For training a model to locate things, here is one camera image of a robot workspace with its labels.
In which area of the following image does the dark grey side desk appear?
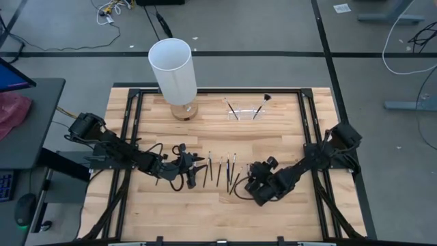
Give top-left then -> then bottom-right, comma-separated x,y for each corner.
0,77 -> 66,171

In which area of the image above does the grey desk foot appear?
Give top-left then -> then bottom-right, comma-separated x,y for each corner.
383,94 -> 437,113
356,0 -> 426,25

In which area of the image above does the white and yellow cable bundle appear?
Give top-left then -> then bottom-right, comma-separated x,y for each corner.
89,0 -> 133,27

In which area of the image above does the red-tipped thin makeup brush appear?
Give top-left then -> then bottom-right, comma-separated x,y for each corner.
223,97 -> 240,121

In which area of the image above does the white floor cable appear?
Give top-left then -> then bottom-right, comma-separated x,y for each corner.
381,0 -> 437,76

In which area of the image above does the white shade wooden base lamp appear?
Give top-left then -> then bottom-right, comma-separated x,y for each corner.
147,37 -> 199,122

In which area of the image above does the black computer mouse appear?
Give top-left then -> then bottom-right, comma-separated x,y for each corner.
14,193 -> 38,228

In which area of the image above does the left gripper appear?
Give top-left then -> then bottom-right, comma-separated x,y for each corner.
173,143 -> 208,190

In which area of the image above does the black metal table frame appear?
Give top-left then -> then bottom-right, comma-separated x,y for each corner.
80,87 -> 366,246

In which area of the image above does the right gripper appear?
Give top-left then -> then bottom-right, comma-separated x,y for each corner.
244,156 -> 279,207

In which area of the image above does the fan makeup brush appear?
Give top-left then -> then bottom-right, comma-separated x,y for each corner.
251,93 -> 272,121

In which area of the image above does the black side desk leg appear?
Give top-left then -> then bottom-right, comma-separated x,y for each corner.
29,147 -> 92,234

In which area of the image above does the black box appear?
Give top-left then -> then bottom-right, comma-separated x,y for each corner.
135,0 -> 186,6

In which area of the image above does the clear acrylic brush organizer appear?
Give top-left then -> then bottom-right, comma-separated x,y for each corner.
227,106 -> 268,121

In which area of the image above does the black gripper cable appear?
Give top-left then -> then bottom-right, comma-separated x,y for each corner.
169,169 -> 186,193
233,176 -> 257,201

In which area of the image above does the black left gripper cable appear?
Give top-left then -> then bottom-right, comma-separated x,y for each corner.
169,169 -> 186,193

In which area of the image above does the black power adapter with cable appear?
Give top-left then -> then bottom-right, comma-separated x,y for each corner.
143,5 -> 174,39

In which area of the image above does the computer monitor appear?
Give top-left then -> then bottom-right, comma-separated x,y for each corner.
0,56 -> 38,93

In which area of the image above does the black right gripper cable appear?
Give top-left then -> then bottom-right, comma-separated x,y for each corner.
233,176 -> 257,201

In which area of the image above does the thin black floor cable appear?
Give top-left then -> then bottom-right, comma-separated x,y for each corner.
0,13 -> 122,66

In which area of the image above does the black keyboard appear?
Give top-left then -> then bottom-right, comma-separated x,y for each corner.
0,170 -> 15,203

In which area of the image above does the pink cloth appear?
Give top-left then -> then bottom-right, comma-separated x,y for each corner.
0,92 -> 33,141

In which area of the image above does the black cable tangle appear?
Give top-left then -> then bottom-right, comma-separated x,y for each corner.
407,20 -> 437,54

